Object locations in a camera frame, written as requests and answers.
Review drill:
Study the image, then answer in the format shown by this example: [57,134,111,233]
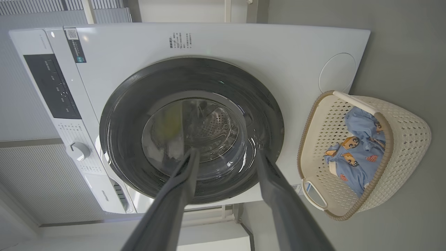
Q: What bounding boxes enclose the silver washing machine dial knob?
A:
[66,141,91,161]

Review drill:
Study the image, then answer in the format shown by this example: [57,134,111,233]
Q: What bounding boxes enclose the cream perforated laundry basket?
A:
[297,91,432,221]

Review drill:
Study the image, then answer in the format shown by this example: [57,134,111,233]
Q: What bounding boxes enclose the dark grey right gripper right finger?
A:
[255,149,336,251]

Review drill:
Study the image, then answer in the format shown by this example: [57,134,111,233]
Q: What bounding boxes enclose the black washing machine display panel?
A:
[23,54,83,120]

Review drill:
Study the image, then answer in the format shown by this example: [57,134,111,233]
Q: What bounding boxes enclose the dark QR code sticker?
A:
[64,28,87,63]

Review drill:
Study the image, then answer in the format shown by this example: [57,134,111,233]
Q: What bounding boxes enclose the round white filter cover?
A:
[318,53,357,94]

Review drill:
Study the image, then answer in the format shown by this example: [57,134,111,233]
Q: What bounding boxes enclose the grey washing machine door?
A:
[99,58,284,204]

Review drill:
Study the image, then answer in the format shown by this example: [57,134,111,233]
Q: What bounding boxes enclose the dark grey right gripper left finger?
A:
[121,148,200,251]

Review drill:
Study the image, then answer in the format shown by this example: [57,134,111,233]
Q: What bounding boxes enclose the white front-load washing machine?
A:
[9,23,370,214]

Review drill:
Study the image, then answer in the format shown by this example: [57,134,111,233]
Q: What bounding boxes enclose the white detergent drawer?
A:
[84,173,137,214]

